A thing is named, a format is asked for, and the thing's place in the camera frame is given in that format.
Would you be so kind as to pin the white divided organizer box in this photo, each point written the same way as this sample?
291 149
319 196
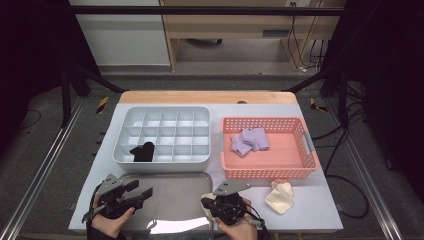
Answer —
166 166

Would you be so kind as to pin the black horizontal crossbar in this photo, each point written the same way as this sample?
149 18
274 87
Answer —
200 10

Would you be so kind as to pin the black metal stand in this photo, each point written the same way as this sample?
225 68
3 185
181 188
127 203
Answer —
342 100
65 100

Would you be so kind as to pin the light wooden desk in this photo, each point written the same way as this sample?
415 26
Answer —
233 25

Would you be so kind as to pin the white cabinet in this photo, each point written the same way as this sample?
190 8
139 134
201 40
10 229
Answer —
123 40

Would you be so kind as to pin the pink perforated plastic basket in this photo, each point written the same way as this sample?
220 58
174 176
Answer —
266 173

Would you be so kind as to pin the dark curtain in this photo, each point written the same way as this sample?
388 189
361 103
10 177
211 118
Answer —
390 66
30 50

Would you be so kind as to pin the person's left hand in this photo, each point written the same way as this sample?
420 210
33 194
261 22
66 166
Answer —
108 226

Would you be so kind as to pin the person's right hand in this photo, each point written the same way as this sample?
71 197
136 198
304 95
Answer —
240 231

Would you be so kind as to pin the yellow and black tape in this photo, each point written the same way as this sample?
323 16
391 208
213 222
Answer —
102 105
315 105

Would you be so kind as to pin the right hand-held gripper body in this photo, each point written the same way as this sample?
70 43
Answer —
230 208

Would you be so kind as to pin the black sock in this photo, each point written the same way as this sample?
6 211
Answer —
149 151
136 154

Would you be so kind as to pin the metal floor rail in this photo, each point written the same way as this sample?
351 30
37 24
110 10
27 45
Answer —
366 173
43 166

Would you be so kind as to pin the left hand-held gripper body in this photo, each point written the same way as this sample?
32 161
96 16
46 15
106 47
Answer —
113 200

